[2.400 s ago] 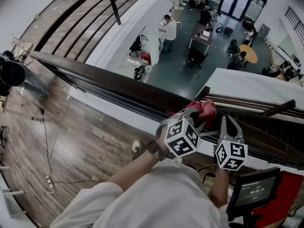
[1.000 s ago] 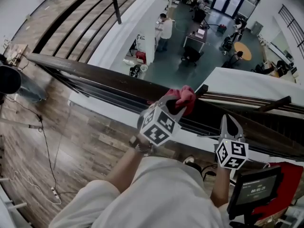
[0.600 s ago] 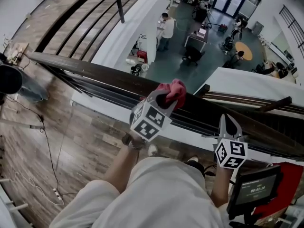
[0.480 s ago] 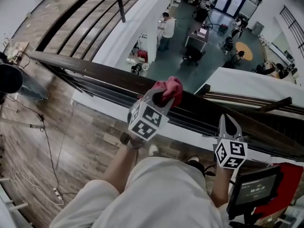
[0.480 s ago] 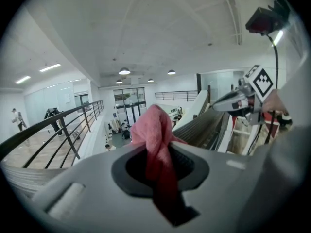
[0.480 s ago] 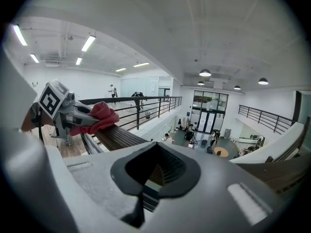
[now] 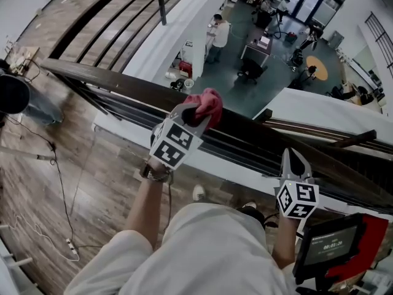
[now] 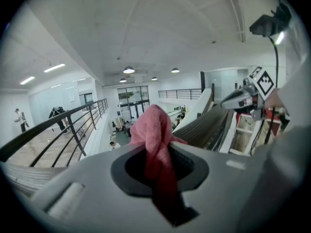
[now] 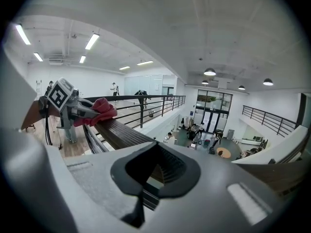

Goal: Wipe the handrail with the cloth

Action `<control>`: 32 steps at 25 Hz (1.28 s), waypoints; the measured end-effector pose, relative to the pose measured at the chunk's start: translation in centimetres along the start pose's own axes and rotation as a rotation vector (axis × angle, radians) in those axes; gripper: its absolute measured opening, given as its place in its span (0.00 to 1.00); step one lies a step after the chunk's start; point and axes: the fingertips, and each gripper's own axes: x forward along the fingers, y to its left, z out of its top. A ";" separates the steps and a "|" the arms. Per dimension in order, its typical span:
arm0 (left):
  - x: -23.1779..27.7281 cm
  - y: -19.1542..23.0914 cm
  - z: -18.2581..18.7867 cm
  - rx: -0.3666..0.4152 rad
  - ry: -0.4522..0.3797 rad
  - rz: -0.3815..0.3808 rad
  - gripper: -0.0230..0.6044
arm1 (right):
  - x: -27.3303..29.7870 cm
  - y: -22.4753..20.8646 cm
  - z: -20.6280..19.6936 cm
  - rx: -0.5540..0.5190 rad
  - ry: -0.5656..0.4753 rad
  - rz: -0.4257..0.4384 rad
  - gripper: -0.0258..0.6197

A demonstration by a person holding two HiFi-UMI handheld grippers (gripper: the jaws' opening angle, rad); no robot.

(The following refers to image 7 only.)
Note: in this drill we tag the person's left forearm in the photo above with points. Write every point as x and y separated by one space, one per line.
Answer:
144 207

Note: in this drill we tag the black monitor stand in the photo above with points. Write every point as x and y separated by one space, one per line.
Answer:
319 284

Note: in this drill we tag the round orange rug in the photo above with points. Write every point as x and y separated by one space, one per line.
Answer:
319 66

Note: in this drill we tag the person's black trousers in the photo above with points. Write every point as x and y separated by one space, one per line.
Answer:
253 214

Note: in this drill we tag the white metal rack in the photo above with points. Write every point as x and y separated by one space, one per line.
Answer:
9 275

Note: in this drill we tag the white staircase balustrade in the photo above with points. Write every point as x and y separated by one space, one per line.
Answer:
322 109

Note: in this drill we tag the gray tall bin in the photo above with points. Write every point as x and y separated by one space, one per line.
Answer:
336 40

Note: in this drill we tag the red crate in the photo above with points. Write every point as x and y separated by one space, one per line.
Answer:
185 69

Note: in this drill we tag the black metal balcony railing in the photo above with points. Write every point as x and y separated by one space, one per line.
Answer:
380 38

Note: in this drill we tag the black office chair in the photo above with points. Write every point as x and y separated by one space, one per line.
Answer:
251 69

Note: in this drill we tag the red vacuum cleaner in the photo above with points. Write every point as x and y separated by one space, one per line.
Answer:
290 37

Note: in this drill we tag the person's white shoe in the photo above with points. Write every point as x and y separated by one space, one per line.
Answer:
199 192
249 205

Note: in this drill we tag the person's right forearm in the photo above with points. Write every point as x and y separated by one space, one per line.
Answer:
285 241

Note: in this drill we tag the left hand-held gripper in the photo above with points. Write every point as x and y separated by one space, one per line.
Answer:
175 146

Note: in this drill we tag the black white patterned bag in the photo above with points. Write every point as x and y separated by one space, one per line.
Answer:
177 84

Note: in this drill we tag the glass entrance doors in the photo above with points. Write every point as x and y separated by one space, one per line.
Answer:
310 2

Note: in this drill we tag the pink cloth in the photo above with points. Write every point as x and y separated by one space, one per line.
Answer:
208 100

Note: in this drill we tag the person's white shirt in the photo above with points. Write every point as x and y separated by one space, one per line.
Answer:
199 250

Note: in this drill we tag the light wooden table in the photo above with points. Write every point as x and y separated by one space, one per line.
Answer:
24 58

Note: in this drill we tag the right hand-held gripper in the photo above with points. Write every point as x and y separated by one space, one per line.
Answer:
298 198

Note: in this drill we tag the gray rectangular table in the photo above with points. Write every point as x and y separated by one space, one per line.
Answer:
255 52

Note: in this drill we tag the white bucket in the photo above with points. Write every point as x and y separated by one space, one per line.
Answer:
188 83

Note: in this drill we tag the black monitor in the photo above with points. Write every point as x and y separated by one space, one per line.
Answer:
328 244

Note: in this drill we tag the red panel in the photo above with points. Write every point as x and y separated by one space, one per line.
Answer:
374 235

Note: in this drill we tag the dark wooden handrail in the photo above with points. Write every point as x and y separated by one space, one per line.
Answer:
129 88

